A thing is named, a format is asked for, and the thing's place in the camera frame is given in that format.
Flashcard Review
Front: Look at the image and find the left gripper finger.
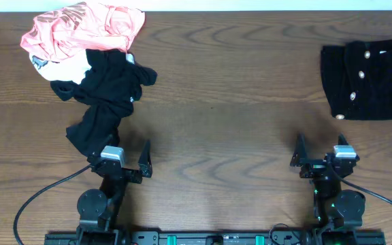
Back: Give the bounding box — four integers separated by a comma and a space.
96, 134, 120, 157
138, 140, 153, 178

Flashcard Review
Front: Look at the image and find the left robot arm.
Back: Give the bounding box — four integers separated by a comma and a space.
76, 135, 152, 245

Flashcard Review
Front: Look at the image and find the black cardigan with gold buttons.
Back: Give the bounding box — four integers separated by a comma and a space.
320, 39, 392, 120

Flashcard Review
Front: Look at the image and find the white printed shirt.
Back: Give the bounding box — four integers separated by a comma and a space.
29, 50, 91, 84

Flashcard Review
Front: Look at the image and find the black cable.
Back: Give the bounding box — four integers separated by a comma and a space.
331, 169, 392, 245
12, 164, 93, 245

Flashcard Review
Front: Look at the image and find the black t-shirt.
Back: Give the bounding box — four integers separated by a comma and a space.
50, 49, 157, 157

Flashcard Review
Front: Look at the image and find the pink crumpled shirt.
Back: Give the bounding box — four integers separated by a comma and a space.
20, 1, 146, 62

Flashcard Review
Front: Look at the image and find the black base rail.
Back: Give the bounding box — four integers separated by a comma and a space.
44, 229, 386, 245

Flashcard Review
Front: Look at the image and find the left black cable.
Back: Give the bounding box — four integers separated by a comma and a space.
12, 164, 93, 245

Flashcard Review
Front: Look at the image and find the right black cable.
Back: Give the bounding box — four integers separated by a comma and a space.
331, 169, 392, 245

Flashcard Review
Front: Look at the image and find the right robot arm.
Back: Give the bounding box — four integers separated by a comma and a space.
290, 133, 365, 244

